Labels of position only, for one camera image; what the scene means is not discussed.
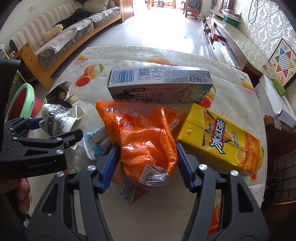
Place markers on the green red trash bin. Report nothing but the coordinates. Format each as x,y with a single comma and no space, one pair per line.
24,104

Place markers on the wooden chair far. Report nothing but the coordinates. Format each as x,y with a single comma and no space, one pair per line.
192,8

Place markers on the striped wooden sofa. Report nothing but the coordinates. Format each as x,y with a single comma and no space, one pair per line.
43,58

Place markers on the beige cushion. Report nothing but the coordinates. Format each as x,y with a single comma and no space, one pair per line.
96,6

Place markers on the black clothes on sofa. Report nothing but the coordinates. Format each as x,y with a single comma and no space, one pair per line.
77,16

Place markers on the chinese checkers board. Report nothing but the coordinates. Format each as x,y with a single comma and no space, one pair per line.
282,62

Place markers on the white cardboard box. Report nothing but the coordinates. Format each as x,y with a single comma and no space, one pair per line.
272,104

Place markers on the patterned paper coffee cup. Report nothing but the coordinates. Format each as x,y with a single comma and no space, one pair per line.
58,119

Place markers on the black cigarette box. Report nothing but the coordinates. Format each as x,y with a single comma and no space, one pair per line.
59,95

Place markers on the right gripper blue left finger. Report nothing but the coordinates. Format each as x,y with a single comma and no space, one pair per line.
107,167

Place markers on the long tv cabinet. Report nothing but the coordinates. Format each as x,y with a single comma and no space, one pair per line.
250,58

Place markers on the blue white toothpaste box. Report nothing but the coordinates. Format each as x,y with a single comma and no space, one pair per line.
160,84

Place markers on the orange plastic snack bag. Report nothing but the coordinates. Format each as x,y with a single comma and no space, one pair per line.
146,134

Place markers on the yellow iced tea carton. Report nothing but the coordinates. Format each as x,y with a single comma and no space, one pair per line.
219,143

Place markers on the left hand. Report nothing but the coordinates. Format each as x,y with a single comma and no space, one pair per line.
22,190

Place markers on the cream plush toy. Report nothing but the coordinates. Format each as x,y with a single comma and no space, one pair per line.
46,36

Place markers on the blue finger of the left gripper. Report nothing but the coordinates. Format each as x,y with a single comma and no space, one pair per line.
33,123
70,138

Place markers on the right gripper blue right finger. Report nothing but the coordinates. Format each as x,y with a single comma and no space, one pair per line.
187,165

